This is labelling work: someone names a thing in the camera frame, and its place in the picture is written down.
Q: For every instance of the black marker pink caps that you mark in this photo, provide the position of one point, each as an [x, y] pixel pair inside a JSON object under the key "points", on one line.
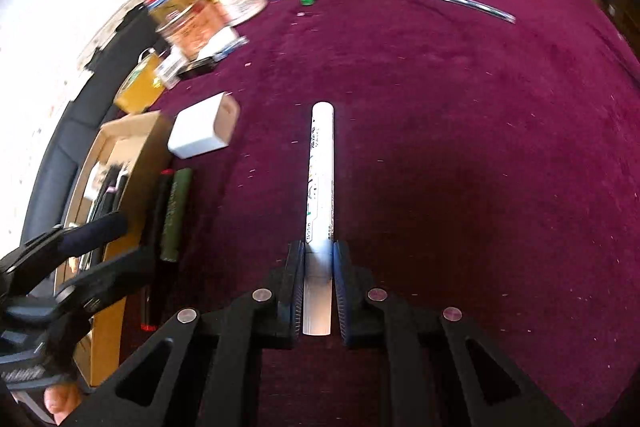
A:
{"points": [[120, 179]]}

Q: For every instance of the glass jar red lid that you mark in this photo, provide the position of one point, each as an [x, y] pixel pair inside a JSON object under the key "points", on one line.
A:
{"points": [[170, 2]]}

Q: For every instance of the person's left hand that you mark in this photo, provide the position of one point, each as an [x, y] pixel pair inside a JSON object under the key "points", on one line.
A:
{"points": [[61, 404]]}

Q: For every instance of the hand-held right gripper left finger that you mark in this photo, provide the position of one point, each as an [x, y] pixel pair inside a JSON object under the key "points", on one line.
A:
{"points": [[297, 287]]}

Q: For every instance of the black sofa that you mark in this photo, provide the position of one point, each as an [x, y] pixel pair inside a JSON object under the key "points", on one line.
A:
{"points": [[60, 157]]}

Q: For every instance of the white marker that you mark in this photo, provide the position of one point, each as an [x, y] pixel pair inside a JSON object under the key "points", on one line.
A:
{"points": [[320, 167]]}

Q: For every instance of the black pen red tips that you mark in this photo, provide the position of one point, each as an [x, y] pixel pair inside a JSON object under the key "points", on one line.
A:
{"points": [[150, 302]]}

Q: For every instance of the yellow jar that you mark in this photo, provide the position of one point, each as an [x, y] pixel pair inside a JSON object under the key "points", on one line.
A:
{"points": [[137, 87]]}

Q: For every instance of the magenta plush cloth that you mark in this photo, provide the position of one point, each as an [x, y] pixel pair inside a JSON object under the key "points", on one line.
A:
{"points": [[475, 132]]}

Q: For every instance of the small black box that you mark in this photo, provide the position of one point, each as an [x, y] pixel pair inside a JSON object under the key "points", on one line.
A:
{"points": [[197, 68]]}

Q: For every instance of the white power adapter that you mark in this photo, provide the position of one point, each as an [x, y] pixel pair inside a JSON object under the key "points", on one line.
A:
{"points": [[195, 132]]}

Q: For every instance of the small white labelled packet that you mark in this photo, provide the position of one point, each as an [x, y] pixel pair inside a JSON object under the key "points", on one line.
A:
{"points": [[169, 69]]}

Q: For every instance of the orange packet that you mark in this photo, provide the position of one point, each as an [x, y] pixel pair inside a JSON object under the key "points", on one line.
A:
{"points": [[195, 29]]}

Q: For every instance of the dark green marker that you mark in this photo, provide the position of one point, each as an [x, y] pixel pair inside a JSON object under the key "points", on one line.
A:
{"points": [[176, 212]]}

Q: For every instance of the white blue packet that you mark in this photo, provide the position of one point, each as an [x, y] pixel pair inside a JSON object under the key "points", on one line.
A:
{"points": [[220, 47]]}

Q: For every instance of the blue pen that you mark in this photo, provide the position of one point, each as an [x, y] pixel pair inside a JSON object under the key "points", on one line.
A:
{"points": [[465, 2]]}

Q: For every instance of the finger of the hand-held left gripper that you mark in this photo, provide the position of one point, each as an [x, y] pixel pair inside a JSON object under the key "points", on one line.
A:
{"points": [[110, 279], [95, 229]]}

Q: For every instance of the brown cardboard box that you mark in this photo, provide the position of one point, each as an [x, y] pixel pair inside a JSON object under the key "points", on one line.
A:
{"points": [[135, 132]]}

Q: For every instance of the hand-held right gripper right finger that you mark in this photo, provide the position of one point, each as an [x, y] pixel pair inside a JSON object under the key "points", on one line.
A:
{"points": [[342, 292]]}

